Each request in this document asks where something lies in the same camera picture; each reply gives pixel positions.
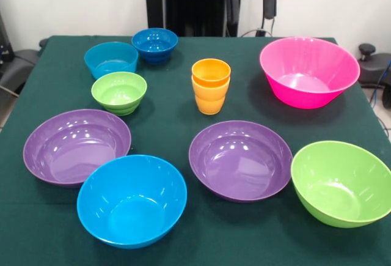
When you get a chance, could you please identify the large green bowl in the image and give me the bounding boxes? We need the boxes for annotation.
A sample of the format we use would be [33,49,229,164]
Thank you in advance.
[291,141,391,229]

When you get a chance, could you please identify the orange cup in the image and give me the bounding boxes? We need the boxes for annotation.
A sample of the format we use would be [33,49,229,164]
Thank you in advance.
[192,58,232,88]

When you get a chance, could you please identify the small light blue bowl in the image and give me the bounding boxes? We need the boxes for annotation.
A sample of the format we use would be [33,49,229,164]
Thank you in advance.
[84,42,139,80]

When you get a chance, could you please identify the large blue bowl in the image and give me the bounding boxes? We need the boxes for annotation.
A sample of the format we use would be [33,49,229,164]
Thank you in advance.
[76,154,188,249]

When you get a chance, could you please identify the black knobbed equipment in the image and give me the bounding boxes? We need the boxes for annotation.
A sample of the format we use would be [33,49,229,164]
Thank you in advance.
[357,43,391,111]

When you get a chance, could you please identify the purple bowl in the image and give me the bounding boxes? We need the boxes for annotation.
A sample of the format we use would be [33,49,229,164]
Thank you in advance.
[189,120,294,203]
[23,109,132,188]

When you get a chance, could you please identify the black cables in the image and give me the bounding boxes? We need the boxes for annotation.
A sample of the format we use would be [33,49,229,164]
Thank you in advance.
[239,0,279,38]

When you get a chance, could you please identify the small dark blue bowl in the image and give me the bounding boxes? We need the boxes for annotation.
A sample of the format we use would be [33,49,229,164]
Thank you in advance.
[132,28,179,65]

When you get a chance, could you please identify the dark green table cloth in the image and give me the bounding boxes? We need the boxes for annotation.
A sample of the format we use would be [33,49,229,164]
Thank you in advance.
[0,35,391,266]

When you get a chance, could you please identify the black chair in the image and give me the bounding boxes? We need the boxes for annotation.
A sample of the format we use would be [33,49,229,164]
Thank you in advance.
[0,12,49,95]

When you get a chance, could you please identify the small green bowl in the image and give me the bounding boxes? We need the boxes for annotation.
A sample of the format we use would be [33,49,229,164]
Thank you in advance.
[92,72,148,116]

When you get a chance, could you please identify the large pink bowl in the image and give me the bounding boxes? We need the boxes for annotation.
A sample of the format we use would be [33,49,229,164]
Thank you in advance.
[260,37,361,110]

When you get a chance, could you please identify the yellow cup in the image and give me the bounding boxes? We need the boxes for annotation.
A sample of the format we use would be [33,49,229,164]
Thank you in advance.
[192,76,231,116]

